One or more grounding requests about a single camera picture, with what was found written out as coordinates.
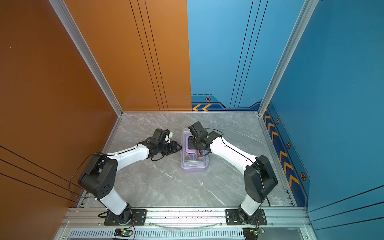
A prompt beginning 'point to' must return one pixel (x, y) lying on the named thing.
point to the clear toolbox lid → (191, 158)
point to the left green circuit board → (124, 232)
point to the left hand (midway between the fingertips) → (181, 147)
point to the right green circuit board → (257, 231)
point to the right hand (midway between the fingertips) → (189, 144)
